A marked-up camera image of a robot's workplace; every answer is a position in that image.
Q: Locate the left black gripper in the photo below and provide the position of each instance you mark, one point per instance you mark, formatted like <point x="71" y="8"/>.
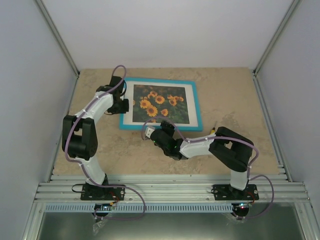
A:
<point x="125" y="108"/>

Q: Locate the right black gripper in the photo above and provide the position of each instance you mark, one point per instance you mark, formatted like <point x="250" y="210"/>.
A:
<point x="167" y="127"/>

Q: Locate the teal wooden photo frame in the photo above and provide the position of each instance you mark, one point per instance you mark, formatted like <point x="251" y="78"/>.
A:
<point x="193" y="106"/>

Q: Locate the yellow handled screwdriver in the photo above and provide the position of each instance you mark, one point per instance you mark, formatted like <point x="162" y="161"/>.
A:
<point x="213" y="130"/>

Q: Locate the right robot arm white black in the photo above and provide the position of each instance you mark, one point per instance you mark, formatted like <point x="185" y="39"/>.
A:
<point x="229" y="147"/>

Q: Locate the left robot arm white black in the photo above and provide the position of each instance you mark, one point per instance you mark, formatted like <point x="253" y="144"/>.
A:
<point x="79" y="132"/>

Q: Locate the sunflower photo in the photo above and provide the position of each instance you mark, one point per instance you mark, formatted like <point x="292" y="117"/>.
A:
<point x="166" y="101"/>

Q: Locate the clear plastic bag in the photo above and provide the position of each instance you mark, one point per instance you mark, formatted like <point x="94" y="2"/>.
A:
<point x="99" y="223"/>

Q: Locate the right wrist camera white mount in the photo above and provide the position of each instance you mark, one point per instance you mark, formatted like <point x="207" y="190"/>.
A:
<point x="148" y="132"/>

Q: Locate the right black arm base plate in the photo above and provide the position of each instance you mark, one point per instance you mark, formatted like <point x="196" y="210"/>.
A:
<point x="223" y="192"/>

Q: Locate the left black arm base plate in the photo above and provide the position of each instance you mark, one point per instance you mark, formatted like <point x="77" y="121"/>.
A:
<point x="95" y="193"/>

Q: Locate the grey slotted cable duct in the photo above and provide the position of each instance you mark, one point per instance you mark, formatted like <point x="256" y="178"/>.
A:
<point x="137" y="208"/>

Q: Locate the aluminium rail base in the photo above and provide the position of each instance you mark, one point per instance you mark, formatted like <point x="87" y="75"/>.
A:
<point x="171" y="188"/>

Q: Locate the left aluminium corner post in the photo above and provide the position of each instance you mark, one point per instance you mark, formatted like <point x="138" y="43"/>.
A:
<point x="57" y="36"/>

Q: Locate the aluminium corner post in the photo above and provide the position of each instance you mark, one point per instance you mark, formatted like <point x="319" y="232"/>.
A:
<point x="277" y="34"/>
<point x="57" y="36"/>

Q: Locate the right aluminium corner post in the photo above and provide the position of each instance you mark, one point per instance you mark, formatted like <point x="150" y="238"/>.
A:
<point x="277" y="34"/>

